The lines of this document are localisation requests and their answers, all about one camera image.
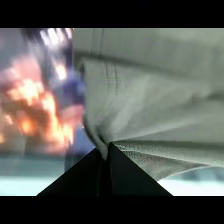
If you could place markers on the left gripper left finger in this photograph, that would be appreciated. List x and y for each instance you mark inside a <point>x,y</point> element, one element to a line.
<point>81,181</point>

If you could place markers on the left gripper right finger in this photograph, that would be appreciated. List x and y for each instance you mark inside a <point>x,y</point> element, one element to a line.
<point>131,180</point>

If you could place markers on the grey garment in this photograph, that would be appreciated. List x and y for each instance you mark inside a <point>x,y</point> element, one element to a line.
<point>150,100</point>

